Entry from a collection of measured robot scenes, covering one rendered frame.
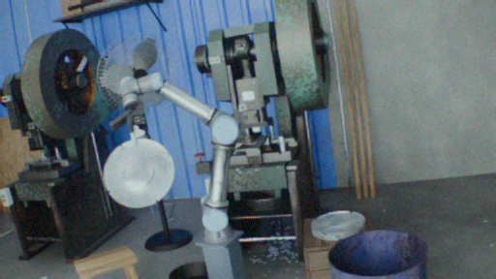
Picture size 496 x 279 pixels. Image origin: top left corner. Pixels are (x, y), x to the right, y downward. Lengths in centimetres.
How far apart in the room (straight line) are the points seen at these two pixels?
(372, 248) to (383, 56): 218
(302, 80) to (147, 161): 104
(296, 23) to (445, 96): 197
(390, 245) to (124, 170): 122
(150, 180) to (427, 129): 282
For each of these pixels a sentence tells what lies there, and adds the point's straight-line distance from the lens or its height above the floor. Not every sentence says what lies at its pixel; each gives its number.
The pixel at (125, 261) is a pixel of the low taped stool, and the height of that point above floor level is 33.
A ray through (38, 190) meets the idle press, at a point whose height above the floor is 58.
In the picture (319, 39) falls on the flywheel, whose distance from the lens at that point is 278.
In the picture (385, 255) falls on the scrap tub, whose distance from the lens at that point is 219.
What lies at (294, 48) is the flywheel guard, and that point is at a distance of 246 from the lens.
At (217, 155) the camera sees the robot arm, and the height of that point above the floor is 91.
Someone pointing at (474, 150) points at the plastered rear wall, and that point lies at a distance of 425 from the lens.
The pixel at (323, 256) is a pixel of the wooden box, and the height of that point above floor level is 30.
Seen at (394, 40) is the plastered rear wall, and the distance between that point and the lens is 401.
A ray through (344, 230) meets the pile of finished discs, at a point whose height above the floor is 39.
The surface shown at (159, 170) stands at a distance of 185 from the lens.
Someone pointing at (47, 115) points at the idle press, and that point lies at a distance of 326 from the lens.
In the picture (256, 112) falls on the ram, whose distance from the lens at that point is 285.
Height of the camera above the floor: 137
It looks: 11 degrees down
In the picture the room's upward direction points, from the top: 9 degrees counter-clockwise
